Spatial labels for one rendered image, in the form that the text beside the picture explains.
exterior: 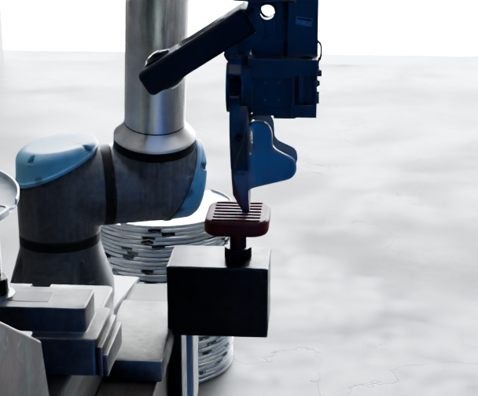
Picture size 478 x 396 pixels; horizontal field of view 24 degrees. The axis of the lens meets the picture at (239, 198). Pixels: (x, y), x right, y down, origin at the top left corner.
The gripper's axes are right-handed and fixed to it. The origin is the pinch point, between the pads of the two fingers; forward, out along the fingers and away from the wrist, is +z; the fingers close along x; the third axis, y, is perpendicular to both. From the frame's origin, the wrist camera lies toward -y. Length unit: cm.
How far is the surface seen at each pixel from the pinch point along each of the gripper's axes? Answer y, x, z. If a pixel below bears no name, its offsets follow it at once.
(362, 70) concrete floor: 27, 453, 75
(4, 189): -20.9, -4.8, -1.9
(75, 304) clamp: -10.3, -24.3, 0.9
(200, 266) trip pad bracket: -3.3, -2.8, 5.9
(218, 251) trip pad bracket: -2.0, 1.5, 5.9
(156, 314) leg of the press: -8.1, 0.3, 12.2
